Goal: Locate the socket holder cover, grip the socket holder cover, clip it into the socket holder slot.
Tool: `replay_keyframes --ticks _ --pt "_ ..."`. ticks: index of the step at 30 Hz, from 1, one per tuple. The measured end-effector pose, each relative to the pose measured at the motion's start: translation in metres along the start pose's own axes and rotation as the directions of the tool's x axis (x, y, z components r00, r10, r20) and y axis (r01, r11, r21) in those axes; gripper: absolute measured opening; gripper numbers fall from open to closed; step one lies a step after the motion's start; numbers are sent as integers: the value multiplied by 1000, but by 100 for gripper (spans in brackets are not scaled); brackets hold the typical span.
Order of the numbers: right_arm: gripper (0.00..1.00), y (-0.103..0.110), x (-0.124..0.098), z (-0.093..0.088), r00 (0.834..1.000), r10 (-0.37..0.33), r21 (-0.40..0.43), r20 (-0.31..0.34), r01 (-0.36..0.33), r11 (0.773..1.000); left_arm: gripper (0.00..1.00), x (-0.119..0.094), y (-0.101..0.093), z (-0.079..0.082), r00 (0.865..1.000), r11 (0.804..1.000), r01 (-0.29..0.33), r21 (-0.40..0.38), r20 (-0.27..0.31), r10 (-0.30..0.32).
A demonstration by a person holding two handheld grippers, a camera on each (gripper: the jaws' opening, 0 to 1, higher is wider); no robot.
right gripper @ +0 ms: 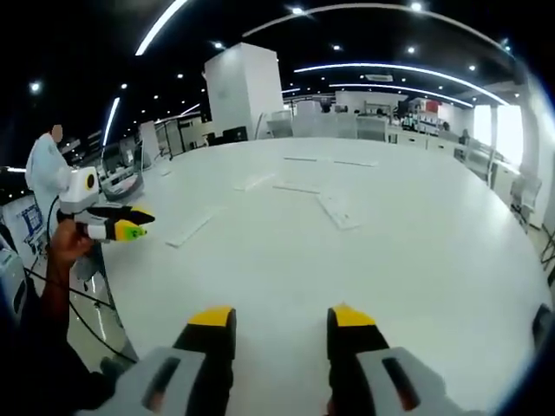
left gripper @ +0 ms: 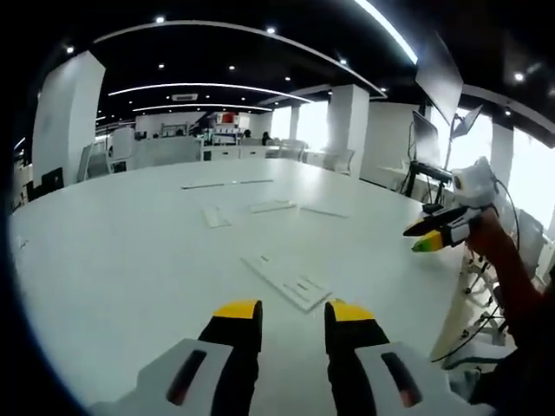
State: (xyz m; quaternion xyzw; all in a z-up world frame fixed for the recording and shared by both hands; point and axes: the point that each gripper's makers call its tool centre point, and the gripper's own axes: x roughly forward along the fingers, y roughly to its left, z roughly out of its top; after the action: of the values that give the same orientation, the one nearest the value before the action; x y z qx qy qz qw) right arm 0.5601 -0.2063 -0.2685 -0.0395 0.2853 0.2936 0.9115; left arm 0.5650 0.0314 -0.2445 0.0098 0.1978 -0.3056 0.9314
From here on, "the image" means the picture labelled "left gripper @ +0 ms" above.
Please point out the person's right hand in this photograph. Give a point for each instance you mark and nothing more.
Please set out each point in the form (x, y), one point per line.
(492, 236)

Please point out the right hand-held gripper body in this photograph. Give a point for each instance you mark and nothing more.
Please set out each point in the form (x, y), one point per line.
(474, 184)

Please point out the white ribbed plastic plate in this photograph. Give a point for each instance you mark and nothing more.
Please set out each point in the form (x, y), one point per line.
(272, 206)

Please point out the white slotted socket holder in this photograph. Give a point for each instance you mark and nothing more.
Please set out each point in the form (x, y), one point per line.
(288, 281)

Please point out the large tilted dark monitor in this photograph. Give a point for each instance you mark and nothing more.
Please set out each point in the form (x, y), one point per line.
(440, 80)

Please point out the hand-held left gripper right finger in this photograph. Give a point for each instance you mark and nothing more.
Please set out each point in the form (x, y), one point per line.
(351, 346)

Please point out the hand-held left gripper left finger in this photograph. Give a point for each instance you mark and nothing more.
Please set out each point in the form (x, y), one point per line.
(217, 346)

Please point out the studio light on stand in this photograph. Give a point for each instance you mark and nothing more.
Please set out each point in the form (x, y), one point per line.
(466, 119)

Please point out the white mesh office chair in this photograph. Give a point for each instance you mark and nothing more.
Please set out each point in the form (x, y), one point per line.
(342, 161)

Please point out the small dark monitor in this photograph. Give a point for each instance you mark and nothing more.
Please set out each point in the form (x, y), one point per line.
(426, 136)

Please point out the white socket holder cover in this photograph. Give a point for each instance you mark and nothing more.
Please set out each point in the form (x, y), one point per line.
(215, 216)

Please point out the grey office chair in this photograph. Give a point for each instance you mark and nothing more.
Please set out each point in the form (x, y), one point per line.
(93, 160)

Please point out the black office chair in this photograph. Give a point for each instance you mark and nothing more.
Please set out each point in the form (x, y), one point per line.
(45, 186)

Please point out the long white plastic strip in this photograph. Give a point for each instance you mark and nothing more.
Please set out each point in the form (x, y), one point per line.
(225, 183)

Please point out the black monitor stand desk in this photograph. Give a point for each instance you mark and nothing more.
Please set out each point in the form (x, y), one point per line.
(429, 173)

